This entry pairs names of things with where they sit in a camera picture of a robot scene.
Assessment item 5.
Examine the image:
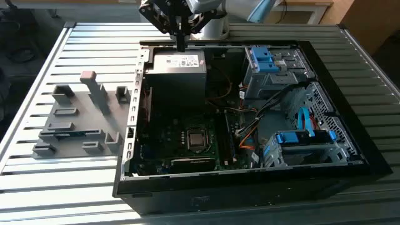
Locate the tall metal drive cage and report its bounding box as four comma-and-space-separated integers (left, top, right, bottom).
243, 45, 316, 100

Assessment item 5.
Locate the black wheeled stand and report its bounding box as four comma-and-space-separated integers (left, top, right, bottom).
0, 0, 43, 64

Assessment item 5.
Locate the white framed desk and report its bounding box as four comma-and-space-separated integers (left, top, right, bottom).
268, 0, 334, 25

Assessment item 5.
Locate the black RAM slot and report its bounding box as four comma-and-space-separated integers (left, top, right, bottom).
218, 110, 227, 165

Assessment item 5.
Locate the grey power supply unit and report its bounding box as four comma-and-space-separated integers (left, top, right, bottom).
146, 50, 210, 111

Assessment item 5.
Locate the thin yellow orange wire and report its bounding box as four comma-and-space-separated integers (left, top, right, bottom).
206, 67, 234, 101

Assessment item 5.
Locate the grey parts rack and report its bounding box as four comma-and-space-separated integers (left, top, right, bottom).
32, 71, 132, 160

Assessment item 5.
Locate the black cable bundle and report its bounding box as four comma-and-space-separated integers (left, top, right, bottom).
240, 81, 311, 134

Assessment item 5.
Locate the CPU socket metal frame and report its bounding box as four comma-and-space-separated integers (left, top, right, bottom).
187, 127, 210, 154

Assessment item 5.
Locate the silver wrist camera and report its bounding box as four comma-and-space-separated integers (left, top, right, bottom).
184, 0, 227, 14

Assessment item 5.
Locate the brown wooden cabinet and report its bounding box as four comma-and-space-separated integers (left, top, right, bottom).
320, 0, 400, 58

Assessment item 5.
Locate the black graphics card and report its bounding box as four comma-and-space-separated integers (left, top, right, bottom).
170, 156, 216, 173

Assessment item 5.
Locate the orange wire bundle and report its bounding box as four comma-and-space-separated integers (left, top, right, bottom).
239, 125, 260, 150

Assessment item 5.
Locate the silver CPU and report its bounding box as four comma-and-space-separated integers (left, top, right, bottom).
190, 133, 206, 146

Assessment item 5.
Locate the green motherboard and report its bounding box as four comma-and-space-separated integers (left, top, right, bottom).
136, 105, 260, 175

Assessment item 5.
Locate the hard disk in blue carrier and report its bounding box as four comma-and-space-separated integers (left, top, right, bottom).
275, 130, 338, 145

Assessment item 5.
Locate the low metal disk bay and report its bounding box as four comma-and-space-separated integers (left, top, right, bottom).
262, 131, 351, 167

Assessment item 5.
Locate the empty blue disk carrier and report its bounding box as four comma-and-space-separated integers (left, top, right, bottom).
250, 46, 279, 73

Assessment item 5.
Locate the blue flat wire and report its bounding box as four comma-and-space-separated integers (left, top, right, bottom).
298, 106, 316, 138

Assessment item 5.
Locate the black open PC case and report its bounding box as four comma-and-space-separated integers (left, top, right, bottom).
112, 39, 394, 216

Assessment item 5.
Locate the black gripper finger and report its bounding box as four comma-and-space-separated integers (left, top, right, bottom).
139, 2, 182, 52
180, 13, 227, 52

